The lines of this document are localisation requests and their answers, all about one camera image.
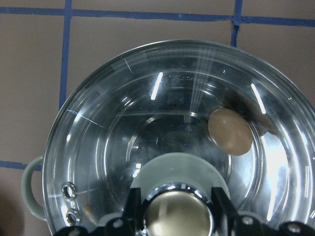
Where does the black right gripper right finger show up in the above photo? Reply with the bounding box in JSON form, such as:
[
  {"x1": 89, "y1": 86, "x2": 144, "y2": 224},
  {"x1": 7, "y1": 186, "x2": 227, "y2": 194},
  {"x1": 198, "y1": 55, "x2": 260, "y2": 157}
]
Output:
[{"x1": 211, "y1": 187, "x2": 238, "y2": 229}]

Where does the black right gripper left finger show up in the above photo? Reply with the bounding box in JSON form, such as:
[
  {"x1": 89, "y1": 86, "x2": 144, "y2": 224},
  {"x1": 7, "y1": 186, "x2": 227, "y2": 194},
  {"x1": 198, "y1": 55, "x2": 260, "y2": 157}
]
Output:
[{"x1": 122, "y1": 187, "x2": 143, "y2": 229}]

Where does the brown egg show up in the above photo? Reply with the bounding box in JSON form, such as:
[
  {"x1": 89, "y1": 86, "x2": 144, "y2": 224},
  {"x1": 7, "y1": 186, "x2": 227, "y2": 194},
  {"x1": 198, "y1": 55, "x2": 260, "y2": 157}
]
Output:
[{"x1": 208, "y1": 108, "x2": 253, "y2": 156}]

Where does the glass pot lid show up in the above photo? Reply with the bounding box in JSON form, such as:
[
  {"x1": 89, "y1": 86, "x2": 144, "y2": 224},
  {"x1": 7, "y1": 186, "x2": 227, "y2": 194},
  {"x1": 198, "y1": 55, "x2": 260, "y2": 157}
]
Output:
[{"x1": 42, "y1": 39, "x2": 315, "y2": 236}]

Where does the pale green electric pot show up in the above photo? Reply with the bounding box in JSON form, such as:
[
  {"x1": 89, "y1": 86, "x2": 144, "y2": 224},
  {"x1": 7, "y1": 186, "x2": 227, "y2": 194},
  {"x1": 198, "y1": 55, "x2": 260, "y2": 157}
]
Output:
[{"x1": 21, "y1": 40, "x2": 315, "y2": 236}]

